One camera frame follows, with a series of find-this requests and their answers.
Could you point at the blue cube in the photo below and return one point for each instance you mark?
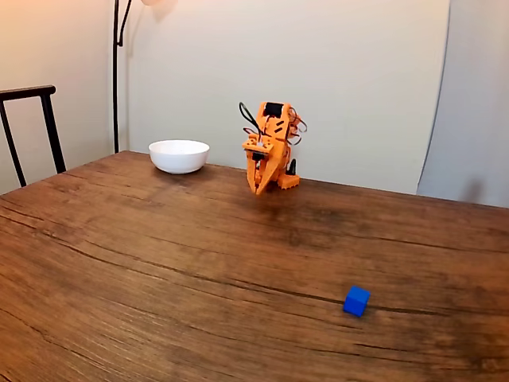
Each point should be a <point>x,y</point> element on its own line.
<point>356,302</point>

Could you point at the white bowl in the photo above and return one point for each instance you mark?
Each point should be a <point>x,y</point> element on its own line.
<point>179,159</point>

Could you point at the black clamp knob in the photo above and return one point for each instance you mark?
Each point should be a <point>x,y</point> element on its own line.
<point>293,169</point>

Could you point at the white backdrop sheet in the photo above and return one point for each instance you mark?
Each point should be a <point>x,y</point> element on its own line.
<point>358,79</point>

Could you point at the black floor lamp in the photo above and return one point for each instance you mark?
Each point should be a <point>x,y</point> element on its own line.
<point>115,79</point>

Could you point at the black chair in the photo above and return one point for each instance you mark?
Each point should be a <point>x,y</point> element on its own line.
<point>28,90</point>

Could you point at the orange-mounted black camera box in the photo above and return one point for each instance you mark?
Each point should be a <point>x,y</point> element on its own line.
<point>258,148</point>

